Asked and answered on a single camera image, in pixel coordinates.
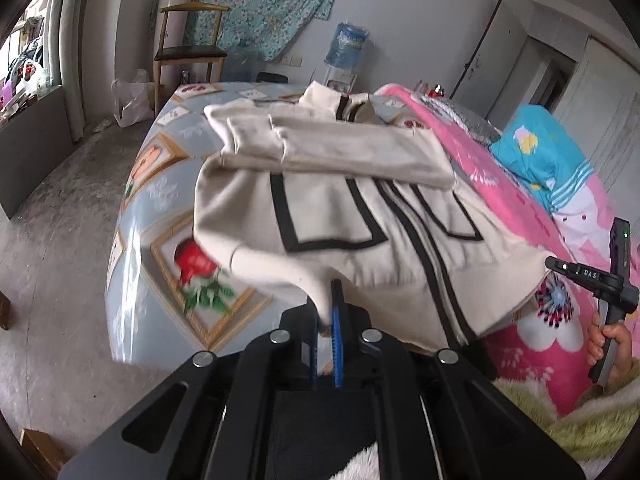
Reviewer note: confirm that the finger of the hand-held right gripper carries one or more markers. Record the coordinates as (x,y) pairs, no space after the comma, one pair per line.
(575,271)

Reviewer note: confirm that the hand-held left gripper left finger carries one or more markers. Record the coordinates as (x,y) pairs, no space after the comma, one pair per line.
(314,350)

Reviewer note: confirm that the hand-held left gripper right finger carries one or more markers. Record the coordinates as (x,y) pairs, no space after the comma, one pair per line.
(338,350)

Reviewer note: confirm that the beige zip jacket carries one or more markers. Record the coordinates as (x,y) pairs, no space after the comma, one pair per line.
(350,210)

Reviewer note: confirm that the person's right hand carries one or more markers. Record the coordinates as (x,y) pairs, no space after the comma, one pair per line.
(617,347)

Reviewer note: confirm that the pink floral blanket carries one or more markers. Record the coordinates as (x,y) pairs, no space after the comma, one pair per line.
(505,200)

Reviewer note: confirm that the blue patterned pillow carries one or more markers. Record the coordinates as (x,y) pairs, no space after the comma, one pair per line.
(540,160)

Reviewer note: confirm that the white wardrobe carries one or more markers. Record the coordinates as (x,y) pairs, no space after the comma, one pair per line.
(600,110)

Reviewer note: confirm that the grey glitter pillow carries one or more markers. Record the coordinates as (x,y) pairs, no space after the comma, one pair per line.
(470,125)

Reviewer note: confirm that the small red item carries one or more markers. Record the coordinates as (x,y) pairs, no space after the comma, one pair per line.
(438,92)

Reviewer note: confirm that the white door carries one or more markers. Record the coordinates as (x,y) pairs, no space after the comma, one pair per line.
(495,60)

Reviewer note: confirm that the white water dispenser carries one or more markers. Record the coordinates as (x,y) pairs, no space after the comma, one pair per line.
(340,80)

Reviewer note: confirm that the cardboard box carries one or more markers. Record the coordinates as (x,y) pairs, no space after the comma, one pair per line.
(42,452)

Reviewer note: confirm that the empty blue water jug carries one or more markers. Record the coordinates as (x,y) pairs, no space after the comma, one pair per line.
(244,62)

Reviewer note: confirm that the blue water bottle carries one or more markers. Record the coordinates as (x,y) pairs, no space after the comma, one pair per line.
(347,45)

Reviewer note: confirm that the clear plastic bag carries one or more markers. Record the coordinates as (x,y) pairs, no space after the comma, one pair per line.
(132,102)

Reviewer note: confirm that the wooden chair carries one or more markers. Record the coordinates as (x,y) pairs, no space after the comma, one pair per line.
(190,52)

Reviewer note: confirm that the dark flat board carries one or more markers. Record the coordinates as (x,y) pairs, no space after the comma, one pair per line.
(30,155)

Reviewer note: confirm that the grey curtain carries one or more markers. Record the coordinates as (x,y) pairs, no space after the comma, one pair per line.
(72,60)

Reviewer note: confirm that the pile of household clutter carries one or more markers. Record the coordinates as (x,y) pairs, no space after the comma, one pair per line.
(22,70)

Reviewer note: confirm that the wall socket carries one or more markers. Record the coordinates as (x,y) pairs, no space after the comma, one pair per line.
(291,61)

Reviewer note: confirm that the floral wall cloth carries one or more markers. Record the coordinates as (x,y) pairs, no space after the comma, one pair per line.
(260,0)

